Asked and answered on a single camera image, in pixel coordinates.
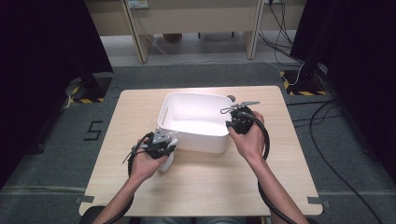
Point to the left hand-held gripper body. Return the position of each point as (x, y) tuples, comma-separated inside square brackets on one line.
[(158, 144)]

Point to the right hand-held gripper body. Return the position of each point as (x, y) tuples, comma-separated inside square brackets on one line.
[(243, 123)]

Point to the white plastic bin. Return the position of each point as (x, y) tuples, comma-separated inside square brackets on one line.
[(194, 121)]

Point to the person's right hand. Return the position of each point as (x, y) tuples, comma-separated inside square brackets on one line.
[(252, 144)]

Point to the person's left hand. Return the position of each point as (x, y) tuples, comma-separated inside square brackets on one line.
[(143, 165)]

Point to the stand base with striped tape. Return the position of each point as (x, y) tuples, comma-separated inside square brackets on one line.
[(93, 90), (299, 84)]

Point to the grey floor tape piece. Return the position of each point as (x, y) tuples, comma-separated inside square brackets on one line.
[(316, 200), (84, 199)]

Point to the black office chair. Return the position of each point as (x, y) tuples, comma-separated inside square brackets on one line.
[(88, 215)]

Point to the beige wooden desk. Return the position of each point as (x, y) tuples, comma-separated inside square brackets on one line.
[(193, 18)]

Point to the black curtain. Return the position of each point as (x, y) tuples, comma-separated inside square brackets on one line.
[(37, 62), (367, 62)]

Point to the white wall socket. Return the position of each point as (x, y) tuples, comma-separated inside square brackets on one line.
[(138, 3)]

